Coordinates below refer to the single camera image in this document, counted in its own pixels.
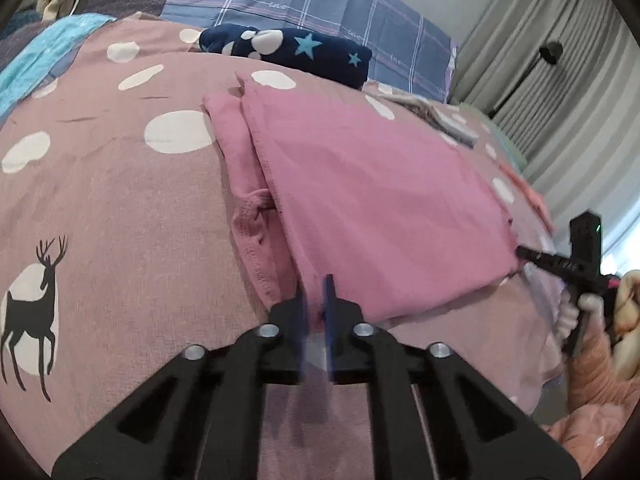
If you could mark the dark teal blanket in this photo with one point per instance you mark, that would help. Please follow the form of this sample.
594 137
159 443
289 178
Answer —
17 25

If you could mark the person's right hand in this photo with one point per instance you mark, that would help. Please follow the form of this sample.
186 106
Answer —
592 302

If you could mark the folded grey-green garment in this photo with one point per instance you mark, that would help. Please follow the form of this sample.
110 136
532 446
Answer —
450 127

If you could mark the green pillow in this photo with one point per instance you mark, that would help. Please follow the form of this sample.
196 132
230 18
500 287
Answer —
512 152

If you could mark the purple dotted cloth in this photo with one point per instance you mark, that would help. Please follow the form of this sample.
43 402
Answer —
451 70

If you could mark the pink polka dot deer blanket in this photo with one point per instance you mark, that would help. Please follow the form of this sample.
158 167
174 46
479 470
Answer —
125 210

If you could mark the navy star print garment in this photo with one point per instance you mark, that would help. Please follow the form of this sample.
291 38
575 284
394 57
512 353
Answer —
310 55

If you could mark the cream fuzzy clothing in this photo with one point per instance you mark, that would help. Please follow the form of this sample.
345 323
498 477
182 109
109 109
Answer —
627 320

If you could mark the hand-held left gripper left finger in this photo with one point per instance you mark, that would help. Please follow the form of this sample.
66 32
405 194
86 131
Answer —
301 320

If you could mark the turquoise blanket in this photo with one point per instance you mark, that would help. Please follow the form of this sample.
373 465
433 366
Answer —
50 50

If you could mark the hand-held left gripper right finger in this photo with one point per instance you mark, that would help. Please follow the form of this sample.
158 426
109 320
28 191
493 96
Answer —
330 310

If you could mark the beige pleated curtain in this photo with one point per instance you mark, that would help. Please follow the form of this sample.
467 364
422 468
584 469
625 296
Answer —
575 135

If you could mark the salmon folded garment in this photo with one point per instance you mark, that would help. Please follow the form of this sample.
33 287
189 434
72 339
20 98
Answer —
530 195

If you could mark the black floor lamp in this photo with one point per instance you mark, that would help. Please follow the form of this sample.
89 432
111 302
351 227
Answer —
550 51

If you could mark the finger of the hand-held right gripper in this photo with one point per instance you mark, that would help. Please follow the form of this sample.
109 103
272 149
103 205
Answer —
542 258

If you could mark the pink long-sleeved shirt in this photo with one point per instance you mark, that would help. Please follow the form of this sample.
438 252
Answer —
375 185

